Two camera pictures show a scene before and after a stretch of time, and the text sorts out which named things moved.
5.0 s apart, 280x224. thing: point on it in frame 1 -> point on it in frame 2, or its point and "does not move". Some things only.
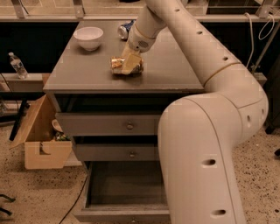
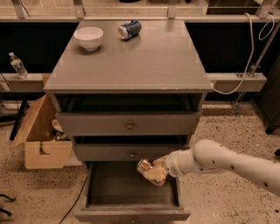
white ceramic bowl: (89, 38) does not move
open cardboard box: (43, 150) does not move
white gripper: (137, 41) -> (173, 164)
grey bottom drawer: (124, 192) does not move
